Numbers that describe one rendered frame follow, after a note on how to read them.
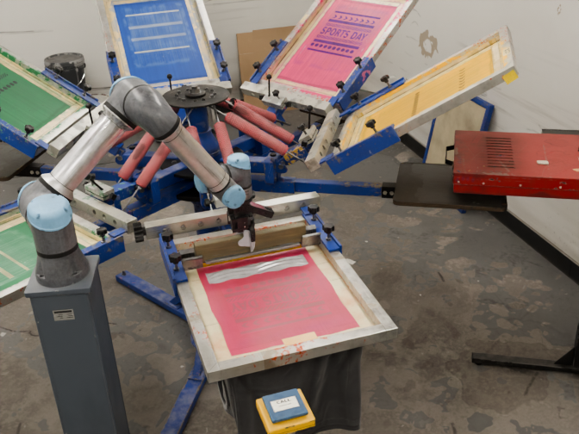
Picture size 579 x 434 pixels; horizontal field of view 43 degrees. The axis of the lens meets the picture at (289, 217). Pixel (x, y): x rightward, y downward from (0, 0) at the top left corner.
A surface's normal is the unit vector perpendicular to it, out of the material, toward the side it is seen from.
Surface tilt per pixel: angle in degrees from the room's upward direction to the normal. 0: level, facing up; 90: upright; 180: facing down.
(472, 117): 80
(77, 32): 90
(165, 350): 0
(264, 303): 0
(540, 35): 90
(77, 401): 90
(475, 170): 0
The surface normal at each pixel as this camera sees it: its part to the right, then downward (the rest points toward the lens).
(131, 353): -0.04, -0.88
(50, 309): 0.09, 0.47
